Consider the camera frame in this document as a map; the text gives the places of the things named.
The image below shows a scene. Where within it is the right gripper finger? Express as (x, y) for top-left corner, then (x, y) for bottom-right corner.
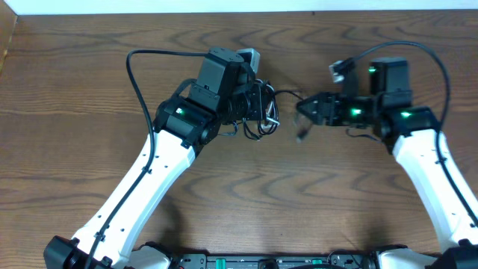
(297, 106), (317, 124)
(297, 95), (320, 109)

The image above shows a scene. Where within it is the black USB cable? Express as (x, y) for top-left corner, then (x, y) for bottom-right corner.
(218, 78), (314, 143)

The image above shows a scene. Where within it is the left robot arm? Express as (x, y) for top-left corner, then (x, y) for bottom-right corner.
(43, 47), (272, 268)

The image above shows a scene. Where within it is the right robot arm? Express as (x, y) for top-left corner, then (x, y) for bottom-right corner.
(296, 57), (477, 268)

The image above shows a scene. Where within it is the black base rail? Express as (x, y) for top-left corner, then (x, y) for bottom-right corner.
(130, 244), (378, 269)

